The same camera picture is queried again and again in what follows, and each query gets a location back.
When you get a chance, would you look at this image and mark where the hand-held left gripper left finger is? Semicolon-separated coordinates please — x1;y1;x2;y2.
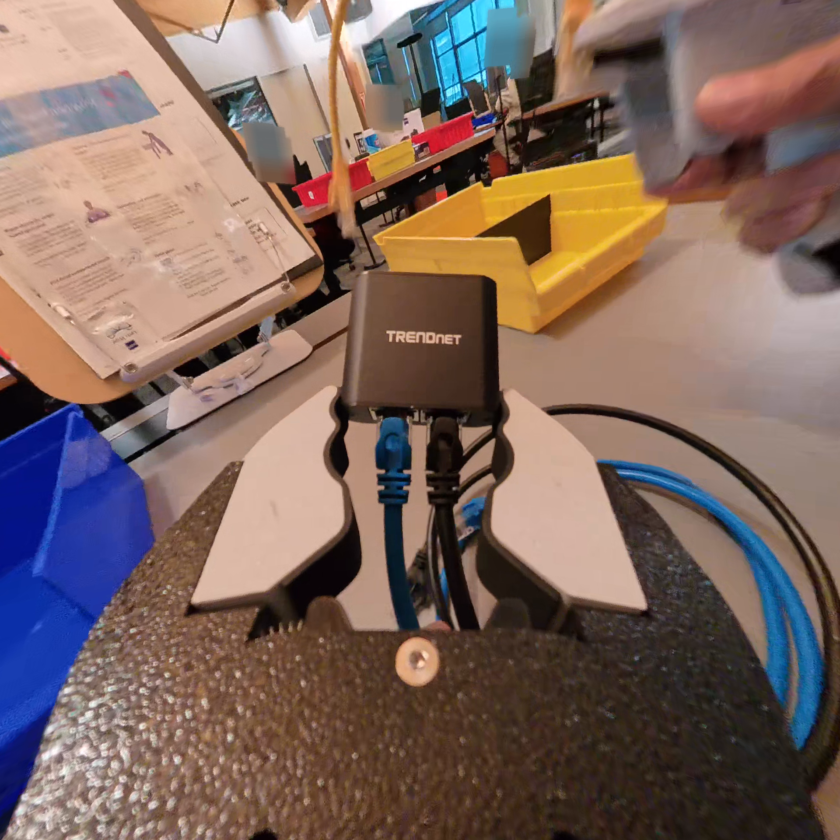
189;385;363;611

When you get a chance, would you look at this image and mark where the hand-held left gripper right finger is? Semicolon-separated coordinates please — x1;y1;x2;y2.
474;387;651;622

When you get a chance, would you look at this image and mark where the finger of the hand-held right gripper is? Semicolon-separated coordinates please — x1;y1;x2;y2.
576;0;698;65

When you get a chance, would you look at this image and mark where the black ethernet cable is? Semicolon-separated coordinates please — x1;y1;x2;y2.
407;403;840;788

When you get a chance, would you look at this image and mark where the blue ethernet cable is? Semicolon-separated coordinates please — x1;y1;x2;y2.
374;415;826;750

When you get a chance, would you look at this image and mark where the black ethernet splitter box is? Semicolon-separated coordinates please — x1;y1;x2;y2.
341;271;503;427

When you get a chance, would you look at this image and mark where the yellow plastic bin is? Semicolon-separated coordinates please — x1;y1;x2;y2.
373;153;669;333

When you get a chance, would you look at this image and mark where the grey desk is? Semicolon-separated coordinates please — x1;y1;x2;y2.
125;197;840;815

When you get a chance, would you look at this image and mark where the person's right hand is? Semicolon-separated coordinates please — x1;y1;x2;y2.
696;39;840;257

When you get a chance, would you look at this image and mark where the white clipboard stand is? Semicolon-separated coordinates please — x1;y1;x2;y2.
167;315;315;431

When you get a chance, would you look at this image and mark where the black bin divider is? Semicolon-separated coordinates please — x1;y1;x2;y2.
476;195;552;265

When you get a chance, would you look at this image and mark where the red plastic bin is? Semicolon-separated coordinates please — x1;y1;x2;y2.
411;113;475;153
292;157;371;207

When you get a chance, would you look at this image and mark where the blue plastic bin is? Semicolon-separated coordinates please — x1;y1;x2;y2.
0;403;155;815

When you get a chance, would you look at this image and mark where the long background work table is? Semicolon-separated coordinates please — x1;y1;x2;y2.
295;128;500;227

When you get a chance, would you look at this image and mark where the small yellow bin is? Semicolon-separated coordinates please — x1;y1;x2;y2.
367;140;416;181

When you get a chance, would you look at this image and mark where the wooden clipboard with instruction sheets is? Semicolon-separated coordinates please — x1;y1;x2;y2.
0;0;326;404

